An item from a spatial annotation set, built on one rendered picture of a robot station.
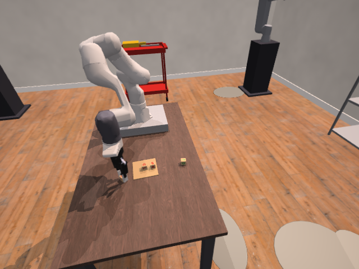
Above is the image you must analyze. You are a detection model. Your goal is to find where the peach flat mat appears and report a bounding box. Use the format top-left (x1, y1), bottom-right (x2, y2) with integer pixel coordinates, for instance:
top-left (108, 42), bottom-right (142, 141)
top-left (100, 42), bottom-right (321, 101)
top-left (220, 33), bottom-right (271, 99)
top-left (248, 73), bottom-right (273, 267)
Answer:
top-left (132, 158), bottom-right (158, 180)

